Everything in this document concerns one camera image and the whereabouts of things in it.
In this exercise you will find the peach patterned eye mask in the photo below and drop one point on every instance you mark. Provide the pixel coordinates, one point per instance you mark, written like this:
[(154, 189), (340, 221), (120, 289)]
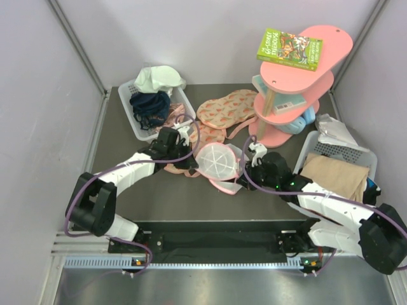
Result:
[(207, 135), (235, 108)]

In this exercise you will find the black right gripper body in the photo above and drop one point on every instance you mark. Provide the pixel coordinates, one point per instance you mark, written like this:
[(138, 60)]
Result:
[(261, 178)]

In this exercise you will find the pink lace garment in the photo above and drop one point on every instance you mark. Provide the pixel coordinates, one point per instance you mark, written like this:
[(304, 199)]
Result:
[(174, 110)]

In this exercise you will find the white plastic basket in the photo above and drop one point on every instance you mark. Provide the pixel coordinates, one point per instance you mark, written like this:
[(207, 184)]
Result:
[(126, 90), (350, 155)]

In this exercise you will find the black blue garment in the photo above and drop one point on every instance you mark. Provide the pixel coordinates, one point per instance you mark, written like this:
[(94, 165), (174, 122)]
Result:
[(371, 193)]

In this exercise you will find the navy lace garment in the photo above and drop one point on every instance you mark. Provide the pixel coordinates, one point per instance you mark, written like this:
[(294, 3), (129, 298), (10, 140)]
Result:
[(150, 110)]

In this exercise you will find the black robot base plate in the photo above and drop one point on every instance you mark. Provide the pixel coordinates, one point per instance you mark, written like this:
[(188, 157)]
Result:
[(224, 241)]

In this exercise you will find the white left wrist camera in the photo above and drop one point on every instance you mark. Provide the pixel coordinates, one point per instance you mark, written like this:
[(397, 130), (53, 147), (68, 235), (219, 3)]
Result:
[(184, 134)]

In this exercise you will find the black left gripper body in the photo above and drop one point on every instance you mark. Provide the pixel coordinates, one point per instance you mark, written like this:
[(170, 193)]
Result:
[(179, 150)]

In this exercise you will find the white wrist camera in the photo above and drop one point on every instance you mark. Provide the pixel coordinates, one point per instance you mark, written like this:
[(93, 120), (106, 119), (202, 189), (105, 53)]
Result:
[(184, 134), (258, 150)]

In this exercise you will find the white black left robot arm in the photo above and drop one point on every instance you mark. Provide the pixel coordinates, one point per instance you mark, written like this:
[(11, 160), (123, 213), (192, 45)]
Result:
[(92, 206)]

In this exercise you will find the light blue headphones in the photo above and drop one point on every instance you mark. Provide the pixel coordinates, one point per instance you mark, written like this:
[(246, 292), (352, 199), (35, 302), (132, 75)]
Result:
[(299, 124)]

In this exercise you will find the white plastic basket right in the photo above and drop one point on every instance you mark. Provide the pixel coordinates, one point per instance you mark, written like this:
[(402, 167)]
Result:
[(350, 155)]

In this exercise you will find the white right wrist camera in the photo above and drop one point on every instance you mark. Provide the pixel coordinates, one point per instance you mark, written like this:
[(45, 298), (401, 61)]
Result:
[(258, 150)]

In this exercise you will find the peach patterned eye mask upper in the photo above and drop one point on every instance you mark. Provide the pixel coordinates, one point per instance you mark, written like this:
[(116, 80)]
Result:
[(235, 108)]

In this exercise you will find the peach patterned eye mask lower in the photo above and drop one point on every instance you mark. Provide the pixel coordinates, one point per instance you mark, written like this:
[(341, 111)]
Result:
[(207, 135)]

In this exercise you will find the light blue book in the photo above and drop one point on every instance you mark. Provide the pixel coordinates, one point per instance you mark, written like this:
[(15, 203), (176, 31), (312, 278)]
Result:
[(282, 102)]

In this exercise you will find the beige folded garment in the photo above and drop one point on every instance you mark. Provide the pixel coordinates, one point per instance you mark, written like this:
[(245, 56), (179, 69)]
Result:
[(343, 178)]

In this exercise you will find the white plastic basket left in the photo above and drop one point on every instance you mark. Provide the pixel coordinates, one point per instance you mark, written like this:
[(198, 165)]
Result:
[(126, 90)]

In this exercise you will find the grey slotted cable duct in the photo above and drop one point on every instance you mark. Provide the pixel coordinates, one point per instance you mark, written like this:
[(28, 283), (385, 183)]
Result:
[(131, 263)]

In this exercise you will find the pink three-tier wooden shelf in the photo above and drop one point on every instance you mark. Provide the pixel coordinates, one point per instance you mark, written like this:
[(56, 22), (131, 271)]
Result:
[(336, 45)]

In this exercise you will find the white mesh pink-trim laundry bag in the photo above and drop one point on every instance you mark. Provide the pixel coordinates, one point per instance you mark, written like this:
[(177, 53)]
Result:
[(220, 164)]

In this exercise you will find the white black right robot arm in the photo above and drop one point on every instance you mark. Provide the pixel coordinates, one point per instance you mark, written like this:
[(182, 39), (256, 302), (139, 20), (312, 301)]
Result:
[(375, 234)]

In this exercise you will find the green treehouse book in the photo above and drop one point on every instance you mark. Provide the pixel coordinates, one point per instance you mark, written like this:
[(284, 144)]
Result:
[(300, 52)]

